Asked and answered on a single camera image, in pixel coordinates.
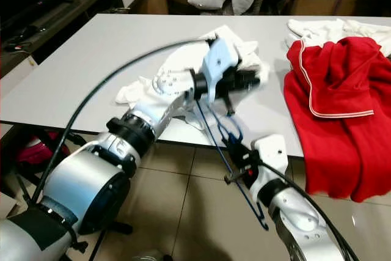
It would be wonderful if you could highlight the blue clothes hanger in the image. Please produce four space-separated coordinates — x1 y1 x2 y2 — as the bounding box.
194 99 271 231

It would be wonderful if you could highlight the red shirt with white trim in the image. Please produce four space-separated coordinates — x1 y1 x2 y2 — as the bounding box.
283 36 391 204

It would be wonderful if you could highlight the pink bag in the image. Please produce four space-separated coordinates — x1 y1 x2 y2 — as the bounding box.
17 136 59 167

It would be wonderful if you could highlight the black TV stand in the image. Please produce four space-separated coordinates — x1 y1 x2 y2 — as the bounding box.
0 0 120 72

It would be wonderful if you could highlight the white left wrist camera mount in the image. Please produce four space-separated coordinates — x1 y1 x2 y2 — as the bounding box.
200 36 242 103

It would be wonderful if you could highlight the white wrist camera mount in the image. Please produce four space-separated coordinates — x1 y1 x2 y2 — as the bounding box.
250 134 289 204
200 36 242 103

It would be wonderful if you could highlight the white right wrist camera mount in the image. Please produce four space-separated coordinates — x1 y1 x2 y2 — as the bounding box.
250 134 289 204

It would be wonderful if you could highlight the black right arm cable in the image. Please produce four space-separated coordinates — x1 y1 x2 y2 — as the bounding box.
261 162 362 261

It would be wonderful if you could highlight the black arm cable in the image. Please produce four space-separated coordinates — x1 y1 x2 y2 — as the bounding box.
261 162 362 261
29 36 214 207

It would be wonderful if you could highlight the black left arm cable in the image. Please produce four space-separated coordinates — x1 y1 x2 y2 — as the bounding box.
29 36 214 207

